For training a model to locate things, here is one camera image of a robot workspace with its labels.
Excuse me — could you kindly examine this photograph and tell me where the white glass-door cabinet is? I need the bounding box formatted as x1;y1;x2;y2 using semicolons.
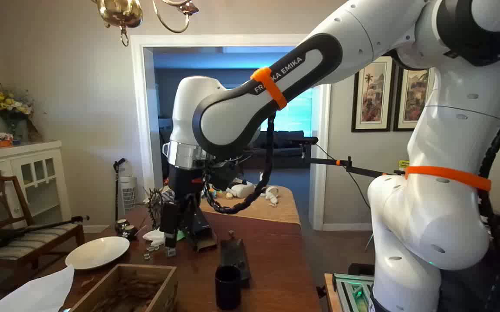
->
0;139;73;228

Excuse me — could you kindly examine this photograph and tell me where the white plastic object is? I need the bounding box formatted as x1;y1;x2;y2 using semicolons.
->
262;184;281;209
226;181;259;200

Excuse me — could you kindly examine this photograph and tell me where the large white cloth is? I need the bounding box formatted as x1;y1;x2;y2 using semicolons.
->
0;266;77;312

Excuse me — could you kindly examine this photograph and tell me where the white plate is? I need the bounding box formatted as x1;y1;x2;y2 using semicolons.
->
64;235;132;273

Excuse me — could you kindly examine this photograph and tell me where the black cable chain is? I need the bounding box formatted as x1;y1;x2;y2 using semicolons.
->
202;34;500;312

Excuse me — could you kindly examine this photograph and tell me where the dark glass vase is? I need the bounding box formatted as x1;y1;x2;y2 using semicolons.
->
4;113;31;146

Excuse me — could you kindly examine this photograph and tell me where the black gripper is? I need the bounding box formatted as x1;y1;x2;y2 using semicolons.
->
160;165;205;235

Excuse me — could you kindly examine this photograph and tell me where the dark sofa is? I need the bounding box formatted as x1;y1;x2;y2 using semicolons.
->
248;129;316;171

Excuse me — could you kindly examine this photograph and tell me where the brass chandelier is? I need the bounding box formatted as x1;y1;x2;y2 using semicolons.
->
90;0;202;49

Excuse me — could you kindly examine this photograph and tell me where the black camera boom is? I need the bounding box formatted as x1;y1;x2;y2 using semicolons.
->
288;134;406;181

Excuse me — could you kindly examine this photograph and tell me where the yellow flower bouquet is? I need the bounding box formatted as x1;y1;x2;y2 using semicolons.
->
0;86;37;120

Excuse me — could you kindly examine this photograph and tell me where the black floor stand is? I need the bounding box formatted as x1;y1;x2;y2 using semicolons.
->
111;157;129;224

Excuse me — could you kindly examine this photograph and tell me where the bright glass window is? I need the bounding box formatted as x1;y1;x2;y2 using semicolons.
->
273;86;316;139

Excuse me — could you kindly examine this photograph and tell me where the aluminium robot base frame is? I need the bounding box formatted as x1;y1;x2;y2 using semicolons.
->
323;273;379;312

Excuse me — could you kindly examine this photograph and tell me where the black mug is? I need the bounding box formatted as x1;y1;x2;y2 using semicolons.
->
214;264;243;312

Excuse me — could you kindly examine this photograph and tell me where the crumpled white tissue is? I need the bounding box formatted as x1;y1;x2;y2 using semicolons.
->
141;228;169;250

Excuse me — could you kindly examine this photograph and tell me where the white door frame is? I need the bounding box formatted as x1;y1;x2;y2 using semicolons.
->
129;32;334;233

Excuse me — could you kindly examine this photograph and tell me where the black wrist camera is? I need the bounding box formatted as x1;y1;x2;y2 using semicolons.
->
203;164;238;195

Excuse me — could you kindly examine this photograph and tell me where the white ribbed heater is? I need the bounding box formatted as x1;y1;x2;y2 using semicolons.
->
118;172;143;217

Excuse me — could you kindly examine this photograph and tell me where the orange strap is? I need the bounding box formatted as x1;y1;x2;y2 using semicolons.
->
250;67;290;112
403;165;493;195

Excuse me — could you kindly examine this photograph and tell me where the wooden chair striped seat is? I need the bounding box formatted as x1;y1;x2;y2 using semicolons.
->
0;171;89;306

